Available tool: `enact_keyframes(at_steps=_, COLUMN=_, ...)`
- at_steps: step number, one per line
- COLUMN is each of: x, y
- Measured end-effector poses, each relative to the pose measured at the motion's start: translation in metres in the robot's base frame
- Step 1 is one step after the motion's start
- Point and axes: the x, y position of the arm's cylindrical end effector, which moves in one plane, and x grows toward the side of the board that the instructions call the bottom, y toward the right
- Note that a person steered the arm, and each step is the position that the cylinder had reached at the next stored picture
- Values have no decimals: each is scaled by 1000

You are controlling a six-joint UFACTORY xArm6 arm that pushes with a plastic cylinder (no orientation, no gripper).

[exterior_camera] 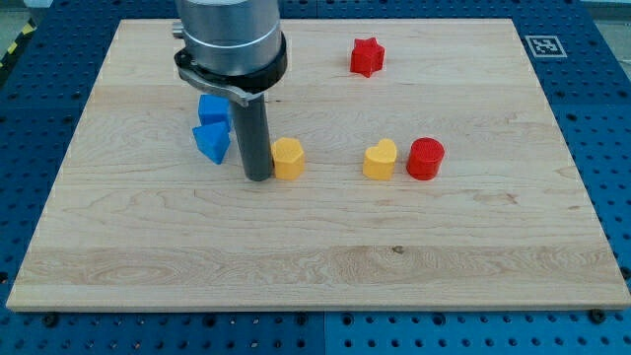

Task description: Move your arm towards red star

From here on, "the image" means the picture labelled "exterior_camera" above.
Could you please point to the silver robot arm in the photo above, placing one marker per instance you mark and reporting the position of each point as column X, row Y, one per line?
column 233, row 49

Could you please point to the red star block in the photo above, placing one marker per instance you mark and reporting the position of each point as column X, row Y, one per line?
column 367, row 56

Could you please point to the yellow hexagon block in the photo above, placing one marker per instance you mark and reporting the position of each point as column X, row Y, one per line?
column 288, row 158

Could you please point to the yellow heart block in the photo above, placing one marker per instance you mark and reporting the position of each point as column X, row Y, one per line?
column 379, row 160

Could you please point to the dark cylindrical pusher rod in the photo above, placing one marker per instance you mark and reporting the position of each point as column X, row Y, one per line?
column 251, row 127

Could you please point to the blue triangle block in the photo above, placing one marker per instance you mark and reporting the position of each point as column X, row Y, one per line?
column 213, row 140

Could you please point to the red cylinder block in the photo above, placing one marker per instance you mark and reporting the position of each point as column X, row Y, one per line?
column 425, row 158

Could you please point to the wooden board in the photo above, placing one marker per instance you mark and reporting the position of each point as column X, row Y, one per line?
column 138, row 220

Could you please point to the blue cube block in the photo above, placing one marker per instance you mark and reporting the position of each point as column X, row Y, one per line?
column 213, row 109

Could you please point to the white fiducial marker tag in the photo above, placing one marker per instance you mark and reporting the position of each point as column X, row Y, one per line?
column 545, row 46

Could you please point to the black bolt left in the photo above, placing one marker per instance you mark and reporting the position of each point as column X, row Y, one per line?
column 50, row 320

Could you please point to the black bolt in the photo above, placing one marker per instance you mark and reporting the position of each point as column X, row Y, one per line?
column 50, row 320
column 597, row 316

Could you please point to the black bolt right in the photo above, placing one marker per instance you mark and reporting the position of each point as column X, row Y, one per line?
column 597, row 316

